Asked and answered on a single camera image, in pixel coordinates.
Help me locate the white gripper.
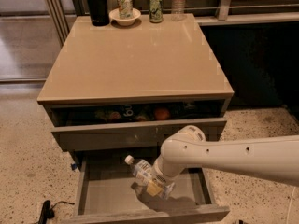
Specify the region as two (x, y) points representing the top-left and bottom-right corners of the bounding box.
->
(142, 163), (175, 196)

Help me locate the clear blue label plastic bottle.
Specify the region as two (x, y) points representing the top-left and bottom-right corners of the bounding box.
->
(124, 155), (175, 200)

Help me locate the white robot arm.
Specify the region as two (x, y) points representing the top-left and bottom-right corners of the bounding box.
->
(147, 125), (299, 196)

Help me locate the grey middle drawer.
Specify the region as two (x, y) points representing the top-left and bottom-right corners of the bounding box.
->
(64, 147), (229, 224)

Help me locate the grey drawer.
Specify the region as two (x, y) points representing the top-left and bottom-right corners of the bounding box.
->
(64, 147), (229, 224)
(52, 100), (226, 152)

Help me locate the orange fruit in drawer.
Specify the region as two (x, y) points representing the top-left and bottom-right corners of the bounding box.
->
(154, 107), (171, 120)

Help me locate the grey top drawer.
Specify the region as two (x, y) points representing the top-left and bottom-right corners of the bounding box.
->
(52, 100), (226, 152)

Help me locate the black snack bag in drawer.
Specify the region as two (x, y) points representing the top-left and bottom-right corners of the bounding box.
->
(94, 105), (151, 123)

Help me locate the tan top drawer cabinet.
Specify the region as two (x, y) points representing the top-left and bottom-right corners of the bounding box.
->
(36, 13), (235, 161)

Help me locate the clear water bottle at back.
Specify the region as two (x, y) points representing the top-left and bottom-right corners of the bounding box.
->
(171, 0), (186, 21)

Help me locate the white ceramic bowl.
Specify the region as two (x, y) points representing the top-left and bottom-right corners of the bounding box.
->
(108, 7), (142, 27)

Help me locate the metal railing shelf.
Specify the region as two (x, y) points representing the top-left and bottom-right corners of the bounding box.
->
(195, 0), (299, 26)

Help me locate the green soda can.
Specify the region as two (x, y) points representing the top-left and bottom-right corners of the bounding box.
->
(149, 0), (163, 23)

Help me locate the green can in bowl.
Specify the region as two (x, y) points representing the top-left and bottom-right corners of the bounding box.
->
(118, 0), (133, 19)

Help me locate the black insulated flask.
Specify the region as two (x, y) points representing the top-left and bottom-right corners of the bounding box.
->
(87, 0), (109, 26)

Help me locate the black cable plug on floor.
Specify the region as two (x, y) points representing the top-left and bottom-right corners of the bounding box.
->
(35, 200), (74, 224)

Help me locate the white cable on floor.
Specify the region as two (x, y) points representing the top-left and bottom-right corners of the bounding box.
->
(285, 185), (299, 224)

